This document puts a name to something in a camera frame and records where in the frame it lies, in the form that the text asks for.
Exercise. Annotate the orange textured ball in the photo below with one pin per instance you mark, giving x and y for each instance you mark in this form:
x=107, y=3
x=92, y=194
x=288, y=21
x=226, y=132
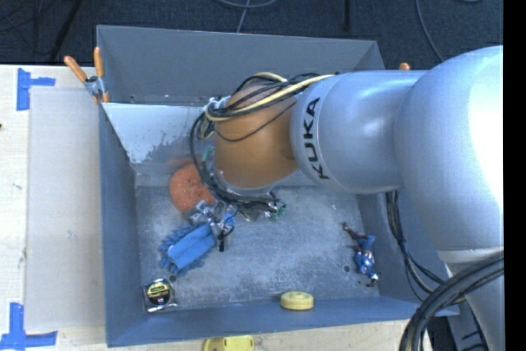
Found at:
x=187, y=189

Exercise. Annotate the chrome and yellow tape measure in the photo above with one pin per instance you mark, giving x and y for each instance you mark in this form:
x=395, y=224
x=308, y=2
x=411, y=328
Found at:
x=160, y=294

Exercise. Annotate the blue toy figure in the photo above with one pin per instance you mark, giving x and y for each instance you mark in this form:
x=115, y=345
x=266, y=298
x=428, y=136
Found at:
x=365, y=255

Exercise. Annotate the black cylinder on white bracket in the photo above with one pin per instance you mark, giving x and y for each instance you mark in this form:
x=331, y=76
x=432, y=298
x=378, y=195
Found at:
x=222, y=245

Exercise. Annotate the blue chenille duster cloth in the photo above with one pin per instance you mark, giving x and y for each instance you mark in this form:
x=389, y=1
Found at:
x=191, y=248

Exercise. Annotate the grey metal bin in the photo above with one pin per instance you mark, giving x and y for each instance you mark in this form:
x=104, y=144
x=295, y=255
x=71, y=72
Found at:
x=267, y=259

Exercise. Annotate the yellow flat plastic piece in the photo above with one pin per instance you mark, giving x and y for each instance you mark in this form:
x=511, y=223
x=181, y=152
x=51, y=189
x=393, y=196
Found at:
x=228, y=343

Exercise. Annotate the pale wood flat board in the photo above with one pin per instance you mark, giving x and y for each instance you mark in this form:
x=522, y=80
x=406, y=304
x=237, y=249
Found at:
x=61, y=209

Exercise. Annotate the yellow round disc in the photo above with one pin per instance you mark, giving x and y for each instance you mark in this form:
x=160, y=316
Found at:
x=296, y=300

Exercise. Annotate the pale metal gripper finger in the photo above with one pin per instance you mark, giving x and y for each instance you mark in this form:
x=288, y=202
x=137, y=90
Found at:
x=221, y=221
x=201, y=210

